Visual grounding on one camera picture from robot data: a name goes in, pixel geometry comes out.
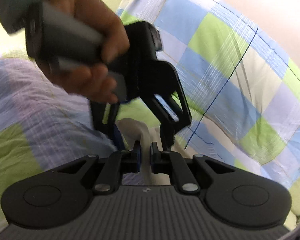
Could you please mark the beige sleeveless top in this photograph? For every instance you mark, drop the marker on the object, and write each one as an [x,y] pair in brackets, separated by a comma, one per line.
[132,128]

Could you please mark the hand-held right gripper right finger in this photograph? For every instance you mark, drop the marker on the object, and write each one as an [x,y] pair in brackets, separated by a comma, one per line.
[153,156]

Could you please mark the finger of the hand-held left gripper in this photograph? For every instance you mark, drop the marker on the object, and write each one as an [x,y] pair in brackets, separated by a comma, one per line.
[98,117]
[168,135]

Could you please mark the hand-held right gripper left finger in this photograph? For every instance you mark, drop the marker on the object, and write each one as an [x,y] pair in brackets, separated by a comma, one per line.
[138,156]

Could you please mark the green covered sofa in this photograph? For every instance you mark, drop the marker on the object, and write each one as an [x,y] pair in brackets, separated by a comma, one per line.
[5,42]

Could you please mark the checkered blanket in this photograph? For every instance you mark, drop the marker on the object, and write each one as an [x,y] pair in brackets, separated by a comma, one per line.
[215,55]

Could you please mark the person's left hand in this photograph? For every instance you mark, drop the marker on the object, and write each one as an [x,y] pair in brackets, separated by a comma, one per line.
[100,17]

